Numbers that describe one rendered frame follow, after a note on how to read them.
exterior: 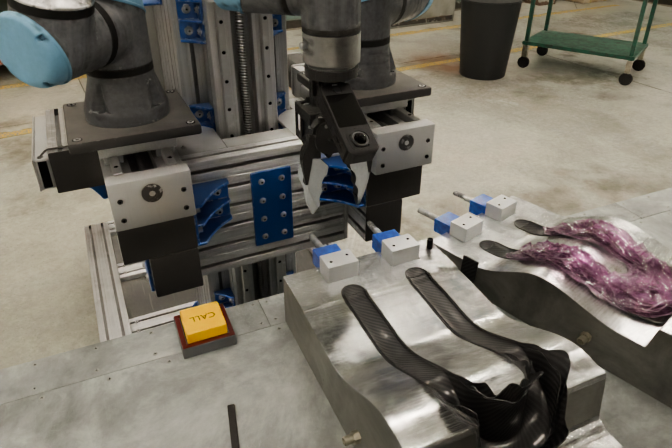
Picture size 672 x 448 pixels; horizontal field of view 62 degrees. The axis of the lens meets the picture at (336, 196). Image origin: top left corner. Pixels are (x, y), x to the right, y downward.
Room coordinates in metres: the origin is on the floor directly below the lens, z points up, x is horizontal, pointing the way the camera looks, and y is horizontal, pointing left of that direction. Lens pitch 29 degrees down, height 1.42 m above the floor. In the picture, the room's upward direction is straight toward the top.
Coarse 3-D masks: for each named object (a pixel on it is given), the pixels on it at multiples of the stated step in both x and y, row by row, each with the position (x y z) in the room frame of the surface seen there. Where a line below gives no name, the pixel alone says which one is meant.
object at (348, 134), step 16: (320, 96) 0.70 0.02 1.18; (336, 96) 0.70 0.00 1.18; (352, 96) 0.70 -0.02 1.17; (336, 112) 0.67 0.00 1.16; (352, 112) 0.68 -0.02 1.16; (336, 128) 0.65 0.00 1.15; (352, 128) 0.66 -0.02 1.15; (368, 128) 0.66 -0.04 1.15; (336, 144) 0.65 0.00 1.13; (352, 144) 0.63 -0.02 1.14; (368, 144) 0.64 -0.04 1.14; (352, 160) 0.63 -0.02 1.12; (368, 160) 0.64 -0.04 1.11
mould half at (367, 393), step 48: (288, 288) 0.67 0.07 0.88; (336, 288) 0.66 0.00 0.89; (384, 288) 0.66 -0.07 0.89; (336, 336) 0.57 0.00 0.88; (432, 336) 0.57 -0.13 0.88; (528, 336) 0.53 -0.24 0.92; (336, 384) 0.51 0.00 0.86; (384, 384) 0.46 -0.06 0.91; (576, 384) 0.44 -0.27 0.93; (384, 432) 0.39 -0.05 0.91; (432, 432) 0.38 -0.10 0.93; (576, 432) 0.43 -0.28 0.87
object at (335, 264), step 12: (312, 240) 0.79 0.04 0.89; (324, 252) 0.74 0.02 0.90; (336, 252) 0.72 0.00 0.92; (348, 252) 0.72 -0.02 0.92; (324, 264) 0.69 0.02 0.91; (336, 264) 0.69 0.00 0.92; (348, 264) 0.69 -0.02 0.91; (324, 276) 0.69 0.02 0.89; (336, 276) 0.68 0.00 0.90; (348, 276) 0.69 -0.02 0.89
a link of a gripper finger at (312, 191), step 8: (312, 160) 0.69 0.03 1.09; (320, 160) 0.69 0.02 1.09; (312, 168) 0.69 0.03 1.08; (320, 168) 0.69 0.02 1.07; (312, 176) 0.69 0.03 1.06; (320, 176) 0.69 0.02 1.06; (304, 184) 0.69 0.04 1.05; (312, 184) 0.69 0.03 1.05; (320, 184) 0.69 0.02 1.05; (304, 192) 0.70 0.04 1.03; (312, 192) 0.69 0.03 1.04; (320, 192) 0.69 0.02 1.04; (312, 200) 0.69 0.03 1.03; (312, 208) 0.69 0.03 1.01
